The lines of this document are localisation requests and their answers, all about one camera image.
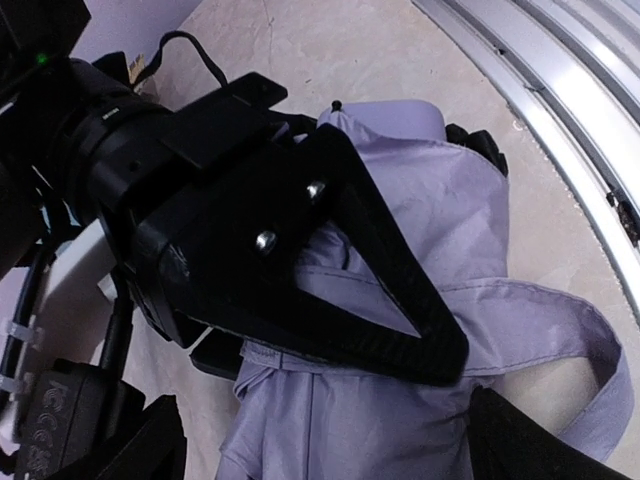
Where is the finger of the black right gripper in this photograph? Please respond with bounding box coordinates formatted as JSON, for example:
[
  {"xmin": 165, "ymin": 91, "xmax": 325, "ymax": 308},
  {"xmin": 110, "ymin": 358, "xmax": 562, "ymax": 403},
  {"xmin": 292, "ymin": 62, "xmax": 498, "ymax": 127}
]
[{"xmin": 134, "ymin": 125, "xmax": 469, "ymax": 385}]

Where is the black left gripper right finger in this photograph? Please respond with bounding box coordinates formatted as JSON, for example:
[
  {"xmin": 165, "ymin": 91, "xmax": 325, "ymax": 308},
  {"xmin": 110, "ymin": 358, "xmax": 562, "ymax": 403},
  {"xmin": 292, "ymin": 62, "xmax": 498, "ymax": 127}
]
[{"xmin": 467, "ymin": 387, "xmax": 626, "ymax": 480}]

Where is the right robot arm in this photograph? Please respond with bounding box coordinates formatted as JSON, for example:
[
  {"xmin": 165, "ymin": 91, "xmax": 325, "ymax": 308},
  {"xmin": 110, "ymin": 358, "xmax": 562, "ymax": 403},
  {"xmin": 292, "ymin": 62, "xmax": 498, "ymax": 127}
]
[{"xmin": 1, "ymin": 1, "xmax": 469, "ymax": 386}]

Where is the front aluminium rail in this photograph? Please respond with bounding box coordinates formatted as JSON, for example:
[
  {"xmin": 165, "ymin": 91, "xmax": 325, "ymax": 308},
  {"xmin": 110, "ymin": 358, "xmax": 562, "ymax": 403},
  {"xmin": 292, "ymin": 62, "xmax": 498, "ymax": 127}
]
[{"xmin": 415, "ymin": 1, "xmax": 639, "ymax": 309}]

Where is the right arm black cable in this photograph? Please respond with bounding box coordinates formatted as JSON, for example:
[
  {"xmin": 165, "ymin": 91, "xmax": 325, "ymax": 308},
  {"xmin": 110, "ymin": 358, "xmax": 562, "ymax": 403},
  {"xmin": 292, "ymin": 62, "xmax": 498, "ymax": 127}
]
[{"xmin": 144, "ymin": 30, "xmax": 231, "ymax": 89}]

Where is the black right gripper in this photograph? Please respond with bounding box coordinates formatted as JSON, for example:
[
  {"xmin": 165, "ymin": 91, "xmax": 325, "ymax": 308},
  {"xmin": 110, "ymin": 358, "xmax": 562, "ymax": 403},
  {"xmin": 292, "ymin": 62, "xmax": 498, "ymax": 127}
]
[{"xmin": 64, "ymin": 59, "xmax": 317, "ymax": 348}]

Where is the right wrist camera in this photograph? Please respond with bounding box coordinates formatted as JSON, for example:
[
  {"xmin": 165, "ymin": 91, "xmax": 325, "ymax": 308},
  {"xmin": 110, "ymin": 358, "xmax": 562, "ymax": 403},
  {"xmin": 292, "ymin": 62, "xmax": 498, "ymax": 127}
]
[{"xmin": 0, "ymin": 219, "xmax": 146, "ymax": 480}]

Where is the lavender folding umbrella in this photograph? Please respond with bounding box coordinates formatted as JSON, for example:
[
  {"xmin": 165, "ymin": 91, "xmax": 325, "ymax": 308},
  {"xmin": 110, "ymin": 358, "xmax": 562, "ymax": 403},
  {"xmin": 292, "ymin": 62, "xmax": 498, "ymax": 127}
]
[{"xmin": 216, "ymin": 101, "xmax": 634, "ymax": 479}]

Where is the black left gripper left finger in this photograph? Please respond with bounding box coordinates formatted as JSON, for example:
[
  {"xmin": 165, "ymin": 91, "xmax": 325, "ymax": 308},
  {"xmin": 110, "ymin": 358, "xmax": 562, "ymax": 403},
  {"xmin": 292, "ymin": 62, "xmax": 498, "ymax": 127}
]
[{"xmin": 51, "ymin": 395, "xmax": 187, "ymax": 480}]

